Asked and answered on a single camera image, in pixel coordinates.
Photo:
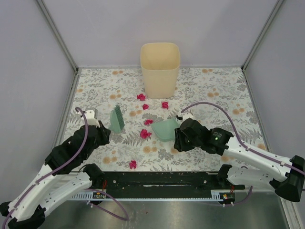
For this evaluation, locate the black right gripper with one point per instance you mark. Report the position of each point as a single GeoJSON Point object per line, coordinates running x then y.
{"type": "Point", "coordinates": [179, 144]}

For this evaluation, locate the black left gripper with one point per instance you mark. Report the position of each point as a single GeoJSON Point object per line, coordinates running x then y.
{"type": "Point", "coordinates": [105, 133]}

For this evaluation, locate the green hand brush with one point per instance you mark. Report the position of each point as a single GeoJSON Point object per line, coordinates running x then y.
{"type": "Point", "coordinates": [116, 120]}

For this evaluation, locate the green dustpan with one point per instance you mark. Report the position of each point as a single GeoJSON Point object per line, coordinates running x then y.
{"type": "Point", "coordinates": [165, 130]}

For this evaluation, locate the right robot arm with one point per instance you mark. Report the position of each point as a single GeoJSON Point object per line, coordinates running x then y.
{"type": "Point", "coordinates": [285, 176]}

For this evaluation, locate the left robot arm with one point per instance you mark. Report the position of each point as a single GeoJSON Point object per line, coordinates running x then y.
{"type": "Point", "coordinates": [42, 196]}

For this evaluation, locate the pink paper scrap right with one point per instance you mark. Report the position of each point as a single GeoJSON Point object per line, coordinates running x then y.
{"type": "Point", "coordinates": [165, 105]}

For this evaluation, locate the floral table cloth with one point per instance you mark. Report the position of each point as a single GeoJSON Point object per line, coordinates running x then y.
{"type": "Point", "coordinates": [217, 97]}

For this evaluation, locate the pink paper scrap near edge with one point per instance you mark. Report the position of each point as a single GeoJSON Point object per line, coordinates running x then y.
{"type": "Point", "coordinates": [133, 164]}

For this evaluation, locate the pink paper scrap large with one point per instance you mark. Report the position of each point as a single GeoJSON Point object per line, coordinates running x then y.
{"type": "Point", "coordinates": [145, 134]}

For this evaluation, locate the pink paper scrap upper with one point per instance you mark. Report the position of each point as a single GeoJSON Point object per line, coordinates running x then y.
{"type": "Point", "coordinates": [148, 122]}

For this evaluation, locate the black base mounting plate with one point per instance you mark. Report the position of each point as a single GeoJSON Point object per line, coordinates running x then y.
{"type": "Point", "coordinates": [119, 180]}

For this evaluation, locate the pink paper scrap middle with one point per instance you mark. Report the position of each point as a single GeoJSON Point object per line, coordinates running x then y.
{"type": "Point", "coordinates": [145, 106]}

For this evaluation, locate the pink paper scrap by bin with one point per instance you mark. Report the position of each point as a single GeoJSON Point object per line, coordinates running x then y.
{"type": "Point", "coordinates": [141, 97]}

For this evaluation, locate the beige waste bin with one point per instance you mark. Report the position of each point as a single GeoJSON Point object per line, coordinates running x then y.
{"type": "Point", "coordinates": [160, 64]}

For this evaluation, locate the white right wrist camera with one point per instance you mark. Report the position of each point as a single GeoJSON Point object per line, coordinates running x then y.
{"type": "Point", "coordinates": [184, 116]}

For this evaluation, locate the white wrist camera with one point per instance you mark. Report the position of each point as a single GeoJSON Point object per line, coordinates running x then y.
{"type": "Point", "coordinates": [91, 117]}
{"type": "Point", "coordinates": [184, 116]}

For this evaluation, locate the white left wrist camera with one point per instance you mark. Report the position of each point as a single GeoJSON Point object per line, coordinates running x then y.
{"type": "Point", "coordinates": [91, 117]}

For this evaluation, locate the slotted cable duct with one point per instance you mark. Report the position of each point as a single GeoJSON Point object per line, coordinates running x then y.
{"type": "Point", "coordinates": [167, 195]}

